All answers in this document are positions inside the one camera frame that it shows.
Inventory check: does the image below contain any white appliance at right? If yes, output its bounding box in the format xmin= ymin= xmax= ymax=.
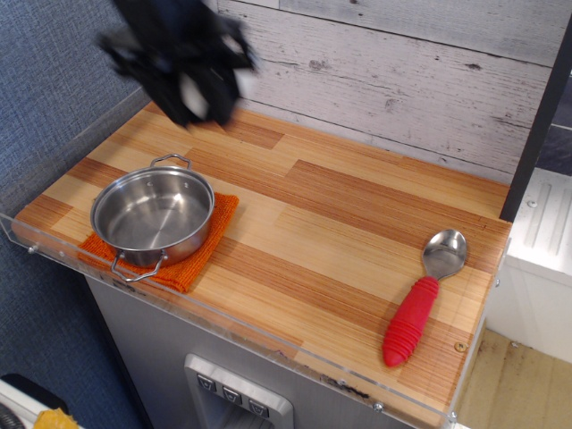
xmin=485 ymin=168 xmax=571 ymax=362

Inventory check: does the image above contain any yellow black object bottom left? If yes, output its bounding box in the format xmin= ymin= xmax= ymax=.
xmin=1 ymin=374 xmax=80 ymax=428

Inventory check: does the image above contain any white egg with black band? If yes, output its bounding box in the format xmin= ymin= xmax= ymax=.
xmin=179 ymin=69 xmax=257 ymax=122

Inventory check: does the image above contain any grey toy fridge cabinet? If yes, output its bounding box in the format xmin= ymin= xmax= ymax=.
xmin=88 ymin=278 xmax=405 ymax=428

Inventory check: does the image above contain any black right vertical post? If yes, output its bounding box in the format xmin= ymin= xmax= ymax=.
xmin=499 ymin=0 xmax=572 ymax=223

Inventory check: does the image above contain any stainless steel pot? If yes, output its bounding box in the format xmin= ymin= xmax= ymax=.
xmin=90 ymin=154 xmax=215 ymax=282

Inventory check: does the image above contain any silver dispenser panel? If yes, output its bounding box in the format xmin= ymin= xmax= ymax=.
xmin=184 ymin=353 xmax=294 ymax=428

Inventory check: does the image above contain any clear acrylic table guard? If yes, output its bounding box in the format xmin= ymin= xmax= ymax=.
xmin=9 ymin=207 xmax=510 ymax=428

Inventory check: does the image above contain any orange cloth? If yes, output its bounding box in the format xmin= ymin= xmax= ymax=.
xmin=79 ymin=192 xmax=240 ymax=293

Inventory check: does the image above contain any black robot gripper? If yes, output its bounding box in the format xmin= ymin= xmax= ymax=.
xmin=97 ymin=1 xmax=258 ymax=128

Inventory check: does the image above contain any spoon with red handle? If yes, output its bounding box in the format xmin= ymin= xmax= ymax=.
xmin=382 ymin=229 xmax=467 ymax=367

